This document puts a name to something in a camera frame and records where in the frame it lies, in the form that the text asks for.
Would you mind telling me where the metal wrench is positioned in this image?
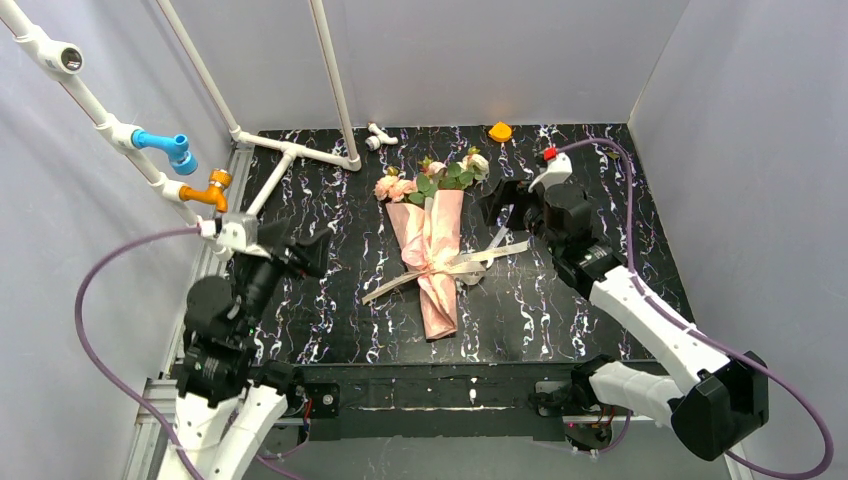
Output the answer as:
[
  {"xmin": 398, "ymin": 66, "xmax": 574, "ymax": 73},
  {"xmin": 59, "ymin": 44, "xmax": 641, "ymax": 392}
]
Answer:
[{"xmin": 484, "ymin": 205, "xmax": 514, "ymax": 270}]

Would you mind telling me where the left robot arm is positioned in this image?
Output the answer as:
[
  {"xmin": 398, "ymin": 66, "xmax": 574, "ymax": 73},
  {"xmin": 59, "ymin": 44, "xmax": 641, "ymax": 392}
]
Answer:
[{"xmin": 157, "ymin": 214, "xmax": 333, "ymax": 479}]

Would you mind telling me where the beige printed ribbon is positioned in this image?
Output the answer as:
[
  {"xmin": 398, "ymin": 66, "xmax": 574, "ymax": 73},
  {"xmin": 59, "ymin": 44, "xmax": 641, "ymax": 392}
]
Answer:
[{"xmin": 361, "ymin": 197, "xmax": 529, "ymax": 304}]

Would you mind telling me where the pink wrapping paper sheet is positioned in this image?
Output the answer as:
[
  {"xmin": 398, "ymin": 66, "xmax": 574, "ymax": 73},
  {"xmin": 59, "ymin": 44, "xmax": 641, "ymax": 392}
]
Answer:
[{"xmin": 386, "ymin": 190, "xmax": 464, "ymax": 341}]

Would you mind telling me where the fake white rose stem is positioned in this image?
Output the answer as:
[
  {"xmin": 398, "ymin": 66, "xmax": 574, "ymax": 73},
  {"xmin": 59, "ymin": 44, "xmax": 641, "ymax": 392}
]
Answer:
[{"xmin": 405, "ymin": 156, "xmax": 447, "ymax": 207}]

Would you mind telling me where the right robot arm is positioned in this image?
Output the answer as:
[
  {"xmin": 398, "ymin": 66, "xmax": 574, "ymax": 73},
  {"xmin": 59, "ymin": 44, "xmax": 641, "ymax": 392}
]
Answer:
[{"xmin": 479, "ymin": 178, "xmax": 769, "ymax": 461}]

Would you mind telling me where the fake cream rose stem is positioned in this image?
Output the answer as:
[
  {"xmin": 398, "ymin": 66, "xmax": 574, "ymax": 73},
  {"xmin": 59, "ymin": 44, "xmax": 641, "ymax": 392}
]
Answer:
[{"xmin": 438, "ymin": 146, "xmax": 490, "ymax": 190}]

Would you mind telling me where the aluminium rail frame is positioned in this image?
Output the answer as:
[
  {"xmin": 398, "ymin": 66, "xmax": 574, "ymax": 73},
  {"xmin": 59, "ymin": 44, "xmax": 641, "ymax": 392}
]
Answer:
[{"xmin": 159, "ymin": 148, "xmax": 769, "ymax": 479}]

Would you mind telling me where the fake pink rose stem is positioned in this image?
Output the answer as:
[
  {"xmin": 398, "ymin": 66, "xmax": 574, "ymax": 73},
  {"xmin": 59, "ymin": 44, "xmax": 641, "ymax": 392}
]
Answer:
[{"xmin": 373, "ymin": 166, "xmax": 418, "ymax": 203}]

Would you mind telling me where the brass orange tap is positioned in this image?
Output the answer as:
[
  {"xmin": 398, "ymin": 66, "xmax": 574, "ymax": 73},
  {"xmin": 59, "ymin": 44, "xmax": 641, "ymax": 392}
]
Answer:
[{"xmin": 178, "ymin": 169, "xmax": 232, "ymax": 214}]

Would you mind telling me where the white PVC pipe frame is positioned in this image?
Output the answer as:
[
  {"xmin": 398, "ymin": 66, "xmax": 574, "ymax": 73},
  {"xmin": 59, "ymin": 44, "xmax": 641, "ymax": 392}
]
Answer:
[{"xmin": 0, "ymin": 0, "xmax": 364, "ymax": 262}]

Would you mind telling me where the small orange object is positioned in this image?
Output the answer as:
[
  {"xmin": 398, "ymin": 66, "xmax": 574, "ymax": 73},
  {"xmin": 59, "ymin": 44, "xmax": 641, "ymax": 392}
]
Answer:
[{"xmin": 487, "ymin": 122, "xmax": 513, "ymax": 143}]

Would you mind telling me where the small white pipe fitting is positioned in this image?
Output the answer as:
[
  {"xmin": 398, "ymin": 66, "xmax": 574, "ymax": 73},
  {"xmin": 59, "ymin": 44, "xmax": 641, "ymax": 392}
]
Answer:
[{"xmin": 365, "ymin": 122, "xmax": 399, "ymax": 151}]

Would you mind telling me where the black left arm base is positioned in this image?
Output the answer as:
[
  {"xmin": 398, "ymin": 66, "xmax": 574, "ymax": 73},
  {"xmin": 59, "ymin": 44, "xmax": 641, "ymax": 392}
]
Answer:
[{"xmin": 282, "ymin": 370, "xmax": 341, "ymax": 419}]

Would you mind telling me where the blue plastic tap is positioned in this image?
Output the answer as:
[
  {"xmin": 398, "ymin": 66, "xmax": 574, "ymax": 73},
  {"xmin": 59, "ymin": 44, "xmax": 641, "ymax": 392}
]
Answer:
[{"xmin": 130, "ymin": 129, "xmax": 198, "ymax": 176}]

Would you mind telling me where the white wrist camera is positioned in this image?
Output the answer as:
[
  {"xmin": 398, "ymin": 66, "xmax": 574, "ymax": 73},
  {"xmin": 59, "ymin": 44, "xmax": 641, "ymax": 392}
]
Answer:
[
  {"xmin": 528, "ymin": 147, "xmax": 573, "ymax": 195},
  {"xmin": 197, "ymin": 213, "xmax": 271, "ymax": 261}
]

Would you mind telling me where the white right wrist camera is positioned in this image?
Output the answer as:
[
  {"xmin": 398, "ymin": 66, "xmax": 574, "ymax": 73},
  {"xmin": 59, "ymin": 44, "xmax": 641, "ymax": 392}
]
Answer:
[{"xmin": 528, "ymin": 147, "xmax": 573, "ymax": 195}]

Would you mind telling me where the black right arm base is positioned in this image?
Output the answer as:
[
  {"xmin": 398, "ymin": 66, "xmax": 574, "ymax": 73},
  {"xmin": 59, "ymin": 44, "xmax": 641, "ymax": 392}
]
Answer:
[{"xmin": 527, "ymin": 354, "xmax": 633, "ymax": 457}]

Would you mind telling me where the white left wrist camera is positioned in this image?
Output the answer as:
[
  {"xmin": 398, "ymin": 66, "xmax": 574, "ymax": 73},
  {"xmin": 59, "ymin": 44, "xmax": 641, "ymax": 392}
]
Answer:
[{"xmin": 197, "ymin": 213, "xmax": 271, "ymax": 261}]

